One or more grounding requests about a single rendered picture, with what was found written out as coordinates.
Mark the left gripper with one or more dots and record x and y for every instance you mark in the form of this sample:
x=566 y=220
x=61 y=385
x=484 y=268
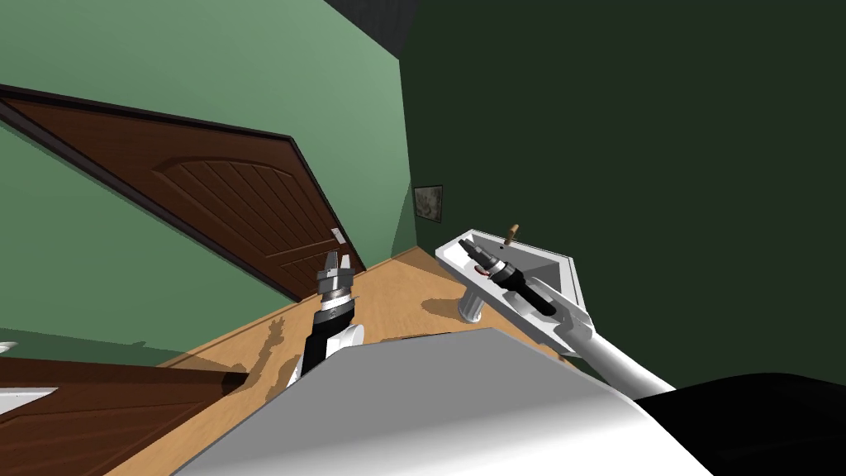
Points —
x=335 y=280

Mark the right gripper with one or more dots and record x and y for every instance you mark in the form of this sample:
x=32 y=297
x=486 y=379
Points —
x=486 y=264

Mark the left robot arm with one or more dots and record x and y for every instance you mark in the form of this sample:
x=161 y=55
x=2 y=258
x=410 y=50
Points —
x=322 y=337

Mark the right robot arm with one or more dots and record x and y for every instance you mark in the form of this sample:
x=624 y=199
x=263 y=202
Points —
x=727 y=423

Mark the brown sink faucet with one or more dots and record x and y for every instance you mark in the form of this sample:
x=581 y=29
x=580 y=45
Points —
x=511 y=233

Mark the dark brown wooden door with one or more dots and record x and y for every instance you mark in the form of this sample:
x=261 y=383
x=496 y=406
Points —
x=198 y=185

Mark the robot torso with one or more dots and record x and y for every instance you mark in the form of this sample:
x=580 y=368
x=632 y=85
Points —
x=436 y=410

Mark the brown wooden cabinet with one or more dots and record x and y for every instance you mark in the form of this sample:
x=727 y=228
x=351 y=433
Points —
x=99 y=423

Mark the dark framed wall picture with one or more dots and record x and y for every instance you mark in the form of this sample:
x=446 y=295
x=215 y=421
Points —
x=428 y=202

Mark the white pedestal sink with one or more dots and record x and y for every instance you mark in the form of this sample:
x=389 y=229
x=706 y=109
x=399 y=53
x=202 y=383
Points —
x=548 y=271

